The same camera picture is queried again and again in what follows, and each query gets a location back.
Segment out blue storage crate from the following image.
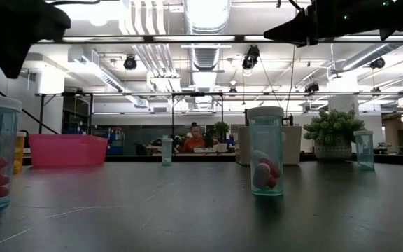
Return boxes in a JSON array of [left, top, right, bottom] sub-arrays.
[[107, 127, 125, 156]]

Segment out red plastic bin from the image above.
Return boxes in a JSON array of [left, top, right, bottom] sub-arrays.
[[29, 134, 109, 168]]

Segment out orange medicine bottle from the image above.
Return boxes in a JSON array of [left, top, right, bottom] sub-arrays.
[[13, 131, 27, 175]]

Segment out white plastic bin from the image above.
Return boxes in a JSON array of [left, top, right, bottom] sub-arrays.
[[235, 125, 303, 166]]

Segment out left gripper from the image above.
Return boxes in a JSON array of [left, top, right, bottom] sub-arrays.
[[0, 0, 72, 79]]

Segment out black table mat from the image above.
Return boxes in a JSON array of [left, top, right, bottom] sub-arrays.
[[0, 160, 403, 252]]

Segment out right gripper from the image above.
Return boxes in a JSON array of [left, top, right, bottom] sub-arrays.
[[263, 0, 395, 47]]

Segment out black metal stand frame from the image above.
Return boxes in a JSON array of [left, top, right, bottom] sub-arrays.
[[171, 91, 225, 139]]

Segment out clear bottle red white pills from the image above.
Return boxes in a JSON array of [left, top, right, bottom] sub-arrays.
[[246, 106, 285, 197]]

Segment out black ceiling spotlight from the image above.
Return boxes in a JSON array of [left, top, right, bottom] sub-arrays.
[[369, 57, 386, 70], [241, 44, 261, 71], [304, 82, 320, 95], [123, 55, 138, 71]]

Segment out clear teal medicine bottle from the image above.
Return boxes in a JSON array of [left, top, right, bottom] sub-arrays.
[[353, 129, 375, 172]]

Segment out small green potted plant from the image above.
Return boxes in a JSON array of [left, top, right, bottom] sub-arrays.
[[212, 121, 231, 152]]

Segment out thin hanging black cable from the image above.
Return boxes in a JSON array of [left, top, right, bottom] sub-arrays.
[[285, 44, 297, 117]]

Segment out clear medicine bottle white cap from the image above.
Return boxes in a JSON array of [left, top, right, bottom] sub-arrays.
[[161, 137, 174, 167]]

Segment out black storage shelf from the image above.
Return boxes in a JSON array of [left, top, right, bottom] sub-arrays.
[[61, 92, 94, 136]]

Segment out person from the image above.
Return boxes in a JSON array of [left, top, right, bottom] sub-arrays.
[[182, 121, 208, 154]]

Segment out silver ventilation duct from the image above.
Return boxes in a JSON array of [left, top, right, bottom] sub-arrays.
[[183, 0, 232, 71]]

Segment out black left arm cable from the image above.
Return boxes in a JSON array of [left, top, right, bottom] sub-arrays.
[[0, 73, 59, 136]]

